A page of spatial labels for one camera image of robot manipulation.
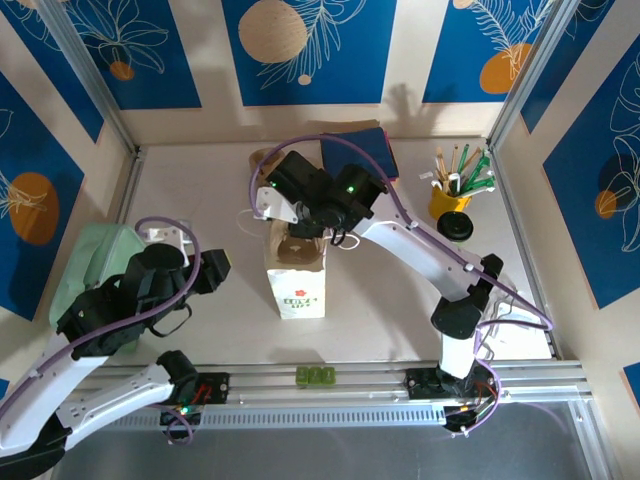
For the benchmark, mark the cardboard cup carrier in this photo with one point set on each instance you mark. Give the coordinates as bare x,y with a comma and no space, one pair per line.
300,252

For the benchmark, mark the dark blue paper napkins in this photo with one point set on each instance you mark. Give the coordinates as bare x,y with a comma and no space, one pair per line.
365,147

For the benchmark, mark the white paper takeout bag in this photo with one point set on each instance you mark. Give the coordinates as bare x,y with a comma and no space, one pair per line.
300,295

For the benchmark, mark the stack of black cup lids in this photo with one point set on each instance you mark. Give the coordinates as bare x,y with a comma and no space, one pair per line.
454,226

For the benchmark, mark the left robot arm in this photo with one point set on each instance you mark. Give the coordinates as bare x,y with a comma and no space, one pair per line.
115,400

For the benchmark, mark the mint green zip bag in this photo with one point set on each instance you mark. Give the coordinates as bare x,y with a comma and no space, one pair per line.
100,250

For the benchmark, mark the pink paper napkins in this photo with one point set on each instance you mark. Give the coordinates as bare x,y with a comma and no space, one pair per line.
395,176

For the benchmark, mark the stack of cardboard cup carriers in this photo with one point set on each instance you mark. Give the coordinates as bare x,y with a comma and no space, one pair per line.
257,160

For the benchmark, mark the yellow holder cup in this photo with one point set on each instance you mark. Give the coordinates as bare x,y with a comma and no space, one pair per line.
445,202

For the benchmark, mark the white wrapped straw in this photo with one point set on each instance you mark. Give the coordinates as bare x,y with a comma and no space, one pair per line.
454,179

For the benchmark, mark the green straw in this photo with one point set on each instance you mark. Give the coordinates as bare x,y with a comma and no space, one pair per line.
481,167
482,183
464,159

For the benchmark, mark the green button block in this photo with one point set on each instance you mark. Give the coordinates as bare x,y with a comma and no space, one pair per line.
315,377

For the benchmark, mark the grey metal sheet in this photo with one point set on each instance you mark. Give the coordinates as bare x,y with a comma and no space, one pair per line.
325,455

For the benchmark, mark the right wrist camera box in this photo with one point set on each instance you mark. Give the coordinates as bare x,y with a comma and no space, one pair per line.
272,202

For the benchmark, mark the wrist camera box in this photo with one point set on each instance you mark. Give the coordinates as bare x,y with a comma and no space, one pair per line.
165,233
272,202

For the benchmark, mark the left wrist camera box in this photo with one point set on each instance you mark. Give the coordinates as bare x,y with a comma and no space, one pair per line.
165,233

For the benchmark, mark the aluminium side rail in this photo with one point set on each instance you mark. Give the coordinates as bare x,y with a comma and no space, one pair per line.
132,185
506,190

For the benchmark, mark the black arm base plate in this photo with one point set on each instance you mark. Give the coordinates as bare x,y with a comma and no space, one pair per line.
420,382
215,385

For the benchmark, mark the aluminium frame rails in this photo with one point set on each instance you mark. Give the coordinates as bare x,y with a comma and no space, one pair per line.
360,395

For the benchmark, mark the aluminium frame post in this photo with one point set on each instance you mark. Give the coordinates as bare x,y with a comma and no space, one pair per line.
82,55
539,55

